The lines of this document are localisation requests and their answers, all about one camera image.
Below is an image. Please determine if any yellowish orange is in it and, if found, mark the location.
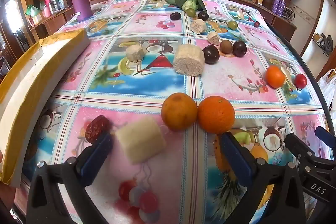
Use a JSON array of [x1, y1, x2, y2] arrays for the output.
[[161, 93, 198, 131]]

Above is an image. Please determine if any small peeled sugarcane chunk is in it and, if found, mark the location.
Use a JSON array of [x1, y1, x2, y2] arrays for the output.
[[207, 31, 220, 45]]

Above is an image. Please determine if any small tangerine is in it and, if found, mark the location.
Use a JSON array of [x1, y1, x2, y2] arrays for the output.
[[266, 66, 286, 88]]

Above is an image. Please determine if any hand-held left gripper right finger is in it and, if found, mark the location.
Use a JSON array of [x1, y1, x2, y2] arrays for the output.
[[219, 132, 306, 224]]

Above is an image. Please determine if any printed plastic tablecloth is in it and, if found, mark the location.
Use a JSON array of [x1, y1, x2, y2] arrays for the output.
[[16, 0, 331, 224]]

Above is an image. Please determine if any red cherry tomato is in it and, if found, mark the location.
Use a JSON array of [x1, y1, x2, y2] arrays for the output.
[[294, 73, 307, 89]]

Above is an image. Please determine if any pale green fruit with leaves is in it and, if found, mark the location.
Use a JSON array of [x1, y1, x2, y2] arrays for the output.
[[165, 0, 208, 12]]

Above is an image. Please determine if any green packet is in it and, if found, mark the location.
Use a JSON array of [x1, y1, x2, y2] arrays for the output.
[[25, 5, 42, 17]]

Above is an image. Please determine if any wooden sideboard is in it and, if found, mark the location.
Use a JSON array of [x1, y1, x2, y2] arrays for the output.
[[29, 5, 75, 35]]

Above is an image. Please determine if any brown kiwi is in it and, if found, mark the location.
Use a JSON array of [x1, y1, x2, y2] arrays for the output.
[[220, 40, 233, 54]]

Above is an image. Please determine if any dark purple passion fruit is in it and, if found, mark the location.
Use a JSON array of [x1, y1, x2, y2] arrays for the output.
[[233, 41, 247, 57], [203, 45, 220, 65]]

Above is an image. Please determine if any white foam box yellow tape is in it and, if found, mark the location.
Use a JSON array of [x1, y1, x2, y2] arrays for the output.
[[0, 28, 90, 185]]

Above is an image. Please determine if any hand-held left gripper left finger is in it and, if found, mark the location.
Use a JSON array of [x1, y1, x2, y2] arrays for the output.
[[26, 132, 114, 224]]

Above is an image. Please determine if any red jujube date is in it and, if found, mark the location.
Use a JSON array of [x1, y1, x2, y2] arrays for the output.
[[85, 115, 112, 143]]

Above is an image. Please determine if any medium peeled sugarcane chunk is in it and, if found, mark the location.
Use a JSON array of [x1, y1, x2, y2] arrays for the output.
[[126, 45, 146, 63], [190, 19, 208, 35]]

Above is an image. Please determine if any large deep orange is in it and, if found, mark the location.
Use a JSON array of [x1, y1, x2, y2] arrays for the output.
[[197, 95, 235, 134]]

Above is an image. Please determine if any large peeled sugarcane chunk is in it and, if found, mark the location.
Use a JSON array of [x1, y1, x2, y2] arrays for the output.
[[173, 44, 205, 76]]

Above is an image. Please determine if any white sugarcane cube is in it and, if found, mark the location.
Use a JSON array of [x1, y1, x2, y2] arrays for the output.
[[115, 116, 166, 164]]

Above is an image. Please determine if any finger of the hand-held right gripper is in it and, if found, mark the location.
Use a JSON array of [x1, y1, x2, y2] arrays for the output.
[[285, 133, 319, 169], [315, 126, 336, 151]]

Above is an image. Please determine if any white plastic bag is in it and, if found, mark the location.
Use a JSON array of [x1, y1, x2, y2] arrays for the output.
[[318, 69, 336, 119]]

